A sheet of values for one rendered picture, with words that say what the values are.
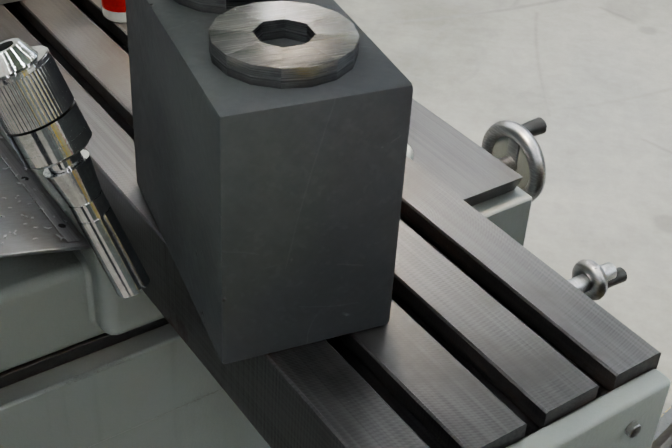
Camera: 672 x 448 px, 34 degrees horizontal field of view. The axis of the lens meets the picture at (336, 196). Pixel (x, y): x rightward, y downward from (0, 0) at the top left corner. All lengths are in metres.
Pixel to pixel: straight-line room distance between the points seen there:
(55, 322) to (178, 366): 0.15
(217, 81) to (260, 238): 0.10
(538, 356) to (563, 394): 0.04
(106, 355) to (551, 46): 2.45
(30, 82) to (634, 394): 0.43
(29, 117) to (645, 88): 2.63
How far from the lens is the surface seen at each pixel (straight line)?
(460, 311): 0.77
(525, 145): 1.45
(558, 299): 0.79
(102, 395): 1.07
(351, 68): 0.65
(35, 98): 0.68
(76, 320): 1.01
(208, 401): 1.16
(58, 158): 0.69
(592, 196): 2.68
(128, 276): 0.74
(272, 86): 0.63
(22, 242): 0.93
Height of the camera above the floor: 1.46
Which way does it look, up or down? 35 degrees down
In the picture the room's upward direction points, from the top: 4 degrees clockwise
